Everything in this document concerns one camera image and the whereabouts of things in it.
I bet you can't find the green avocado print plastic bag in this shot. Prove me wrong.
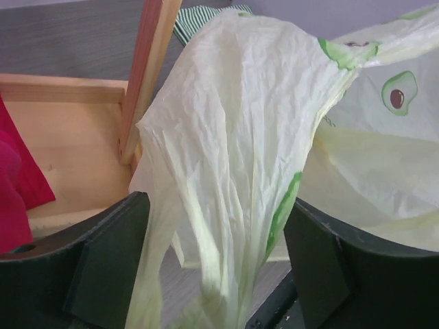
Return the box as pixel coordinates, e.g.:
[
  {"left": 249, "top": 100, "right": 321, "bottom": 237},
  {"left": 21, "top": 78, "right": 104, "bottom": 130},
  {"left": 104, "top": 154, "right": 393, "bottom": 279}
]
[{"left": 126, "top": 5, "right": 438, "bottom": 328}]

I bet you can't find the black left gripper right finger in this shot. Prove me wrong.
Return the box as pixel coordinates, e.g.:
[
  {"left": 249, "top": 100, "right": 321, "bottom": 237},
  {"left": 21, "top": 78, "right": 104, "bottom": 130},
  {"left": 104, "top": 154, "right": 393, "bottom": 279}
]
[{"left": 247, "top": 200, "right": 438, "bottom": 328}]

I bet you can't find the magenta red shirt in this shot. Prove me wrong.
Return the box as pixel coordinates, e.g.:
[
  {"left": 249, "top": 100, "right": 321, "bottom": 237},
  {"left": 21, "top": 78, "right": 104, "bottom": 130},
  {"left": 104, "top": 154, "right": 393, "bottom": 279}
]
[{"left": 1, "top": 102, "right": 56, "bottom": 254}]

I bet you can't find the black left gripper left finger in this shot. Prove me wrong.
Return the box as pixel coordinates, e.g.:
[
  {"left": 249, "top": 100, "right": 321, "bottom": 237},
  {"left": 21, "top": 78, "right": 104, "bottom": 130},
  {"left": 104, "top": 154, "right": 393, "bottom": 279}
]
[{"left": 1, "top": 192, "right": 150, "bottom": 328}]

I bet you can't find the wooden clothes rack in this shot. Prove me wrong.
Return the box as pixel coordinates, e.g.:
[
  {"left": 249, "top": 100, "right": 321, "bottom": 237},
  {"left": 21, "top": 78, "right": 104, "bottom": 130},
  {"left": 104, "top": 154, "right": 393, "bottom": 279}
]
[{"left": 0, "top": 0, "right": 292, "bottom": 265}]

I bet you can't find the green white striped cloth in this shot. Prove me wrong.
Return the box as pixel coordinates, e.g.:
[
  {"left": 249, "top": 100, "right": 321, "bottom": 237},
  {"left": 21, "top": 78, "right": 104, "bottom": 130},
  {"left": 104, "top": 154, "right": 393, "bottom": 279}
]
[{"left": 174, "top": 5, "right": 253, "bottom": 46}]

